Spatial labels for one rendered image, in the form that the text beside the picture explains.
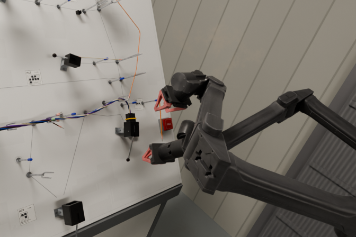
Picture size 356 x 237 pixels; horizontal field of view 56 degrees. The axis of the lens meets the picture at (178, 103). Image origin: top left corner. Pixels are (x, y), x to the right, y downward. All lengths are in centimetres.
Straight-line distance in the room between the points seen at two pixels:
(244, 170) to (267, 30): 180
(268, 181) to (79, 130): 76
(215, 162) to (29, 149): 68
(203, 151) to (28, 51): 73
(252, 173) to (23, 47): 83
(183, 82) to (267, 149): 153
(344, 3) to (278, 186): 169
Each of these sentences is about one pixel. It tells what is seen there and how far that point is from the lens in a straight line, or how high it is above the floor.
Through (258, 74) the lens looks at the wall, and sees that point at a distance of 238.
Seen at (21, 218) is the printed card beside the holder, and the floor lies 95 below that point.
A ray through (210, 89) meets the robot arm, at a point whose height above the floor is 147.
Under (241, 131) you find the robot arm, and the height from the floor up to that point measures 134.
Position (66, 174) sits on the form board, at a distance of 119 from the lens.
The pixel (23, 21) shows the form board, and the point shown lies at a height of 141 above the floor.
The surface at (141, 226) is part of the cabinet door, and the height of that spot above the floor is 62.
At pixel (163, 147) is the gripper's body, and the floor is 121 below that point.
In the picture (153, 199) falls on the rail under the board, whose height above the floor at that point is 86.
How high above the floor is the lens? 180
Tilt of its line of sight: 24 degrees down
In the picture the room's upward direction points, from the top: 22 degrees clockwise
